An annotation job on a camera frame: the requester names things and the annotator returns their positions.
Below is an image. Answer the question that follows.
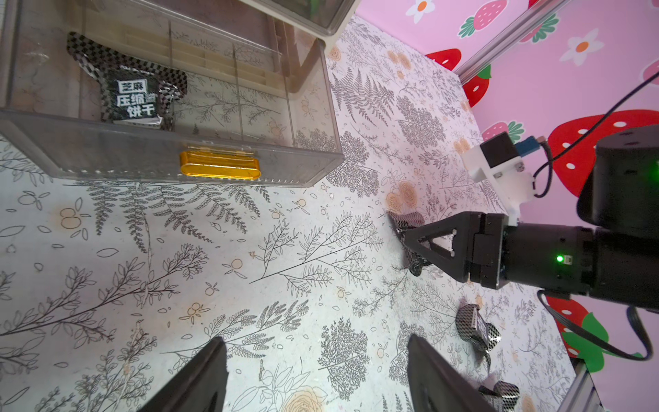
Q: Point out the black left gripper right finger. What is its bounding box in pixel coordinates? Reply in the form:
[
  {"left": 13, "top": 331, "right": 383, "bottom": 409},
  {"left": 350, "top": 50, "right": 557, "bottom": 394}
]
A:
[{"left": 407, "top": 334, "right": 494, "bottom": 412}]

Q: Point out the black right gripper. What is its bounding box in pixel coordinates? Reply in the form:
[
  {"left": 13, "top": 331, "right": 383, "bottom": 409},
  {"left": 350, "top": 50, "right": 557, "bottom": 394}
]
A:
[{"left": 403, "top": 212, "right": 508, "bottom": 290}]

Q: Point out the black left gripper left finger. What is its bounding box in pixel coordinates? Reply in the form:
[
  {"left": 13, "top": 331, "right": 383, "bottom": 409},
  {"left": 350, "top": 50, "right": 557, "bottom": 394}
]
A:
[{"left": 139, "top": 337, "right": 228, "bottom": 412}]

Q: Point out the clear smoky bottom drawer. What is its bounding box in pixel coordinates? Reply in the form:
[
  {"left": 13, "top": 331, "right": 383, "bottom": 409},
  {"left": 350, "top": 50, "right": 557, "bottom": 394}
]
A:
[{"left": 1, "top": 1, "right": 344, "bottom": 187}]

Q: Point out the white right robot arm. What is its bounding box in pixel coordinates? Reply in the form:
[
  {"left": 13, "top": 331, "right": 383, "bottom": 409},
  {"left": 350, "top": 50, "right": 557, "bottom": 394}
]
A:
[{"left": 393, "top": 125, "right": 658, "bottom": 312}]

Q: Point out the cream drawer organizer cabinet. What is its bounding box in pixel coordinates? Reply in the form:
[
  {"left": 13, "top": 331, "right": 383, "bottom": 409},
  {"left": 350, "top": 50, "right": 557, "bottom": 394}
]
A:
[{"left": 241, "top": 0, "right": 361, "bottom": 49}]

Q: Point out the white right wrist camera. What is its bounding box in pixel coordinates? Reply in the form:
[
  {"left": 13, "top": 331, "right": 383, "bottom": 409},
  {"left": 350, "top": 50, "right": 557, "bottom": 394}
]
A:
[{"left": 461, "top": 132, "right": 536, "bottom": 227}]

